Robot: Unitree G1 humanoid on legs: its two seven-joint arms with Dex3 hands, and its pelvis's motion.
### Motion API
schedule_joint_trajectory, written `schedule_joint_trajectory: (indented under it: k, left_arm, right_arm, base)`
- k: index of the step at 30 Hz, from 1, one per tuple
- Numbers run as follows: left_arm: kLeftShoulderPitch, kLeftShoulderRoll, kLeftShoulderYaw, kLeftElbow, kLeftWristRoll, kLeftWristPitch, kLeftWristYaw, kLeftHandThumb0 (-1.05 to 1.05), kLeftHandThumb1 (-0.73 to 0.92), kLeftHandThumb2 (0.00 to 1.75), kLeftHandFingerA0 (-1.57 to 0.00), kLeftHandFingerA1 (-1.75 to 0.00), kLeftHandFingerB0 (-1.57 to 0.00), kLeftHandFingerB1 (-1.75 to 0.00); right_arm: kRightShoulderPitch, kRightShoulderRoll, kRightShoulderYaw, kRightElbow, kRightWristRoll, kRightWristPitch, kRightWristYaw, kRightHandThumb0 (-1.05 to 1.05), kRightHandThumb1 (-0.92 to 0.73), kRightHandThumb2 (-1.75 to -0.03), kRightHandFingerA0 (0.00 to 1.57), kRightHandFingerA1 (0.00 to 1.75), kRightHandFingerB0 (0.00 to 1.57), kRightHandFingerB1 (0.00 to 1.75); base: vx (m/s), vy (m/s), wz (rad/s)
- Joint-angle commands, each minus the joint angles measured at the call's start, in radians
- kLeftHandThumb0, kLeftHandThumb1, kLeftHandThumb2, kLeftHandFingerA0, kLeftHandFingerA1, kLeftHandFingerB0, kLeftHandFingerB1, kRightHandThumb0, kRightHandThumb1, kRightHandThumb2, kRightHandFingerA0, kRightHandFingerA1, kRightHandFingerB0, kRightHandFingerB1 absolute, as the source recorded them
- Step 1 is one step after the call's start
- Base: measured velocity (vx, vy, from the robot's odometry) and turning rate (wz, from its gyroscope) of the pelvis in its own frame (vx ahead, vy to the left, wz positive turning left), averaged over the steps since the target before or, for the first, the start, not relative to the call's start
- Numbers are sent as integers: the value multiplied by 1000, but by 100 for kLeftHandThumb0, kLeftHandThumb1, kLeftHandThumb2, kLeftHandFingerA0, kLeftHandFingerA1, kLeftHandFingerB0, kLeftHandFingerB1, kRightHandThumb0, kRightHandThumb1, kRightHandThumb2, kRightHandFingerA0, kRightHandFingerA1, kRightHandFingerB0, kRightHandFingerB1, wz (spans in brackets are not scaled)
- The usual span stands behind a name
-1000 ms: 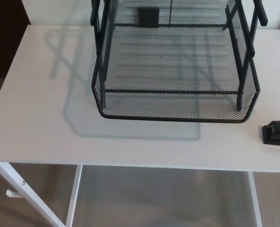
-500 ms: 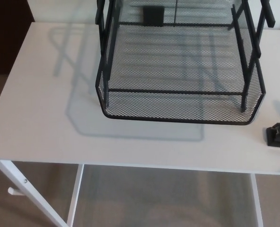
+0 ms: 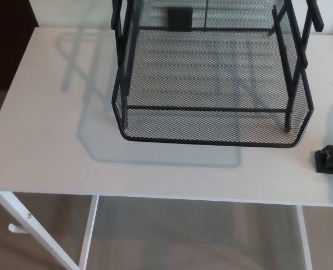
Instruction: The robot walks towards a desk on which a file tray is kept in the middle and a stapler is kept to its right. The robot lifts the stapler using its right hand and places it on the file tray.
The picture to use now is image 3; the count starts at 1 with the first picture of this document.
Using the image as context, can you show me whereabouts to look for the black mesh file tray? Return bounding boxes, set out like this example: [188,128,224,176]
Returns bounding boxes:
[110,0,325,149]

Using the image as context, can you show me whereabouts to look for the white desk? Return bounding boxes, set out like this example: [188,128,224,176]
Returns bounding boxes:
[0,27,333,270]

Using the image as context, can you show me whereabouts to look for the black stapler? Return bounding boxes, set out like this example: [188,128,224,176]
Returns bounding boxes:
[314,144,333,177]

